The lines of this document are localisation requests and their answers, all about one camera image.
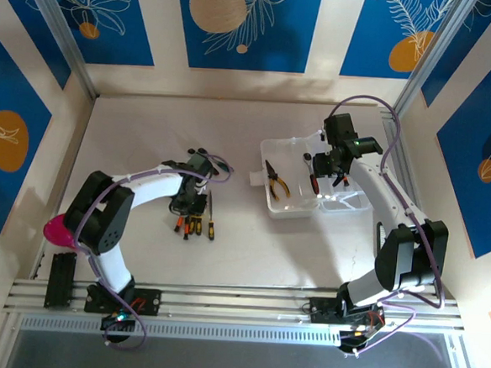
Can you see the row of small screwdrivers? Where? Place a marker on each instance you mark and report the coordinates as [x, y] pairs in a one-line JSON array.
[[196, 227]]

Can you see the clear plastic tool box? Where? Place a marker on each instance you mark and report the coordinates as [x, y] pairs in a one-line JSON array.
[[290, 170]]

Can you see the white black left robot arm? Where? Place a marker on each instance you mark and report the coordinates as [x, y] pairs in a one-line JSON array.
[[156, 188]]

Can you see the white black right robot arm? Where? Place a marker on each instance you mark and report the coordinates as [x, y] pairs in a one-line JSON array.
[[380, 189]]

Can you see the black screwdriver bit holder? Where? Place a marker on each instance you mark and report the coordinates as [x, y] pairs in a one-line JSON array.
[[380, 239]]

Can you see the pink plastic cup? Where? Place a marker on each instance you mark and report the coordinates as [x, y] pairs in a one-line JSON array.
[[56, 232]]

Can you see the black controller board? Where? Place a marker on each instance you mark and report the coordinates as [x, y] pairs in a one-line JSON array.
[[356, 345], [118, 320]]

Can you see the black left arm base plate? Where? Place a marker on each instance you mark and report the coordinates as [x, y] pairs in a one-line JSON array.
[[149, 301]]

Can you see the aluminium front rail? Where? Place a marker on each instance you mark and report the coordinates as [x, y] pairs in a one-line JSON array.
[[228, 305]]

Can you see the blue floral wall panel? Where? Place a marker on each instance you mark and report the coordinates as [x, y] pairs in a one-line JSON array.
[[280, 47], [112, 36], [465, 48], [365, 32], [0, 196], [37, 30], [461, 165]]

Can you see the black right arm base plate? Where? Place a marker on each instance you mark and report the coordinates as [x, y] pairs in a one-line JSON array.
[[323, 311]]

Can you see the black extrusion bracket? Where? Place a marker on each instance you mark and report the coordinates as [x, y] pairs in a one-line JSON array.
[[59, 280]]

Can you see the aluminium corner post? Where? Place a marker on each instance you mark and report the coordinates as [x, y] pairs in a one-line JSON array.
[[435, 58], [58, 32]]

